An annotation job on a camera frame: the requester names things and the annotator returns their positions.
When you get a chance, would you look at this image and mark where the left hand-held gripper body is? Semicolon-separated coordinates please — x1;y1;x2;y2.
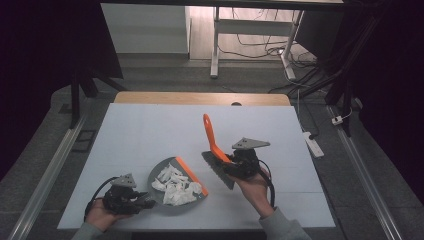
101;172;142;216

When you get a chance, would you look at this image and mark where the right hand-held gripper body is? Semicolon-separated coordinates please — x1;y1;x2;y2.
229;137;272;181

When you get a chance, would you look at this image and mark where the grey dustpan with orange edge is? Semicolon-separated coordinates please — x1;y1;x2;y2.
141;155;210;208

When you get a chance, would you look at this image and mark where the pile of white paper scraps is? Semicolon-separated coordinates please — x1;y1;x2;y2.
151;163;204;207

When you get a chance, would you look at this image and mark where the orange-handled brush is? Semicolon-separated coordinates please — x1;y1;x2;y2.
201;113;236;191

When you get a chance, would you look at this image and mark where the person's left hand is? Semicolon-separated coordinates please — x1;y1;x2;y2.
84;198;134;233

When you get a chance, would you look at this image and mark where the white power strip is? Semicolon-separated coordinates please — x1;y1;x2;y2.
302;131;325;159

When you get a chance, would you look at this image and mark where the black metal stand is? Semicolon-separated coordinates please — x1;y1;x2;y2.
293;13;384;138
68;68;129;130

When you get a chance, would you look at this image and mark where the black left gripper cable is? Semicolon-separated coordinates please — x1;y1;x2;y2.
83;176;120;222

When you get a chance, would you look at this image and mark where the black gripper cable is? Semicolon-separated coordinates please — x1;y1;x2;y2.
83;176;120;222
258;159;277;209

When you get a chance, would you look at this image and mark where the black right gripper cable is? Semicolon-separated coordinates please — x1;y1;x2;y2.
258;159;277;209

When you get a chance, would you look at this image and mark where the aluminium floor rail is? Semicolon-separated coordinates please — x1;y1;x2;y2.
327;105;405;240
6;111;88;240

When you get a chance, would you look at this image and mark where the tangle of black floor cables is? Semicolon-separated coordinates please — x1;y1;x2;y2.
218;8;329;96

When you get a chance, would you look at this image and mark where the white desk frame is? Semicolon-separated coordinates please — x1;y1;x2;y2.
209;6;305;81

